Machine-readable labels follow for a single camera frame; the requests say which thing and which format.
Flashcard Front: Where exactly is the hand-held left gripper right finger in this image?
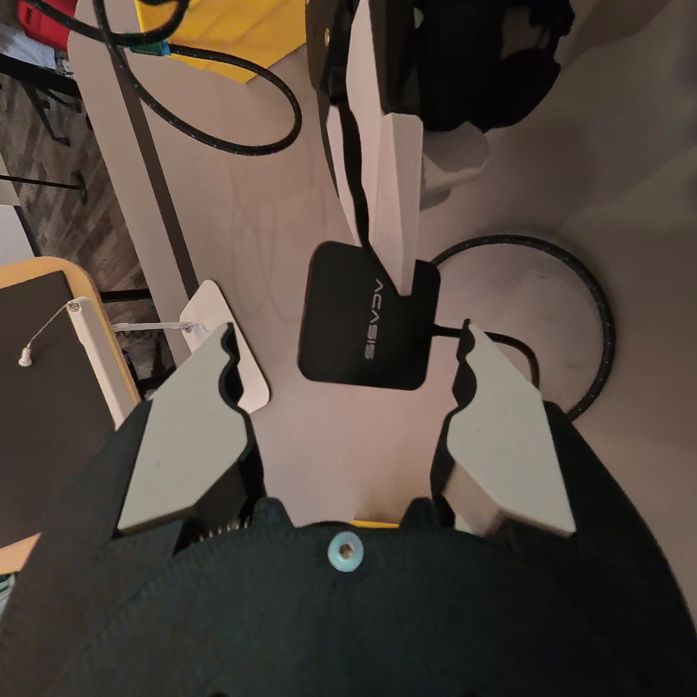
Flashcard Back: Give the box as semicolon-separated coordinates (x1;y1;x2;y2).
430;320;578;540

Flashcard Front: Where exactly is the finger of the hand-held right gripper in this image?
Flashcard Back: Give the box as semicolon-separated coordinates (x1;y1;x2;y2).
347;0;425;298
327;102;372;250

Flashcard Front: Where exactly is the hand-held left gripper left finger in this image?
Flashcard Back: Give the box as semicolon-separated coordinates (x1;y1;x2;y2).
116;321;255;534

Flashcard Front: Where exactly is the thin black adapter cable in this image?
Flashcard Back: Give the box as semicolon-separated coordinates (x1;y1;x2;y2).
429;322;541;388

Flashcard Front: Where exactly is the black hub adapter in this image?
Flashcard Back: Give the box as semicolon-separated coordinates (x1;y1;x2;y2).
297;241;442;392

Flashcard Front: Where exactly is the person's right hand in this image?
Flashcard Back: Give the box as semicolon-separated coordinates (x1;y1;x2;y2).
416;0;576;133

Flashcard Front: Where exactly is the yellow plastic bin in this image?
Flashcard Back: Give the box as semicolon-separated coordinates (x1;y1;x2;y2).
135;0;308;83

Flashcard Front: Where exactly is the white desk stand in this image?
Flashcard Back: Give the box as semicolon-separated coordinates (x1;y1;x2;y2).
68;279;271;431

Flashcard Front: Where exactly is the black table with wooden edge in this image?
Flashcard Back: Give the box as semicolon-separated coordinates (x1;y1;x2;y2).
0;256;143;551

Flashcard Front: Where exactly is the black floor stand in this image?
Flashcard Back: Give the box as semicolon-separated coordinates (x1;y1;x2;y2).
0;171;91;205

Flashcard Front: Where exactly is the red box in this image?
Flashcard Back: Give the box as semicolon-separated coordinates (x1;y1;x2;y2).
15;0;73;40

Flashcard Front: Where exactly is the black braided cable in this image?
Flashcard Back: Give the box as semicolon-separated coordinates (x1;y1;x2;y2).
433;234;617;423
22;0;304;159

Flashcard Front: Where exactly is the white cord with plug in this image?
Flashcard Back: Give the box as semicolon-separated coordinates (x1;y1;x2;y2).
18;304;77;369

